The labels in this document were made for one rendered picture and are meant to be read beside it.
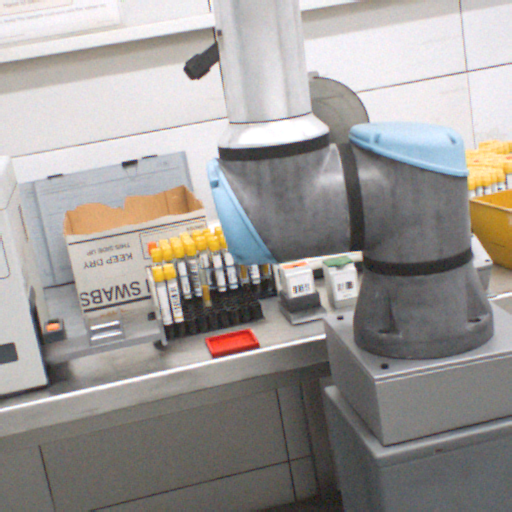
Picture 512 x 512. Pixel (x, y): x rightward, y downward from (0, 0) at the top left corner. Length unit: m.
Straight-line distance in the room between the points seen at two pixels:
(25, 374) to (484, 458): 0.63
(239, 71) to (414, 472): 0.44
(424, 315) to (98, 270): 0.75
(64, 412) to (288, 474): 0.94
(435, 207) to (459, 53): 1.12
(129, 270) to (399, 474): 0.74
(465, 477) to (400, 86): 1.15
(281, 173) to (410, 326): 0.21
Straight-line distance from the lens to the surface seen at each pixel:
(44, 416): 1.28
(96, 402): 1.27
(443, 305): 0.95
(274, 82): 0.90
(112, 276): 1.56
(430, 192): 0.93
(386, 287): 0.96
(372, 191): 0.92
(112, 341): 1.30
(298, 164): 0.90
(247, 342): 1.31
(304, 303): 1.36
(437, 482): 0.98
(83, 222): 1.83
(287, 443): 2.10
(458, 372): 0.96
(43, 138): 1.87
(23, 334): 1.28
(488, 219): 1.50
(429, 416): 0.97
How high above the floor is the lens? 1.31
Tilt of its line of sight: 14 degrees down
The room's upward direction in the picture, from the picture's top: 10 degrees counter-clockwise
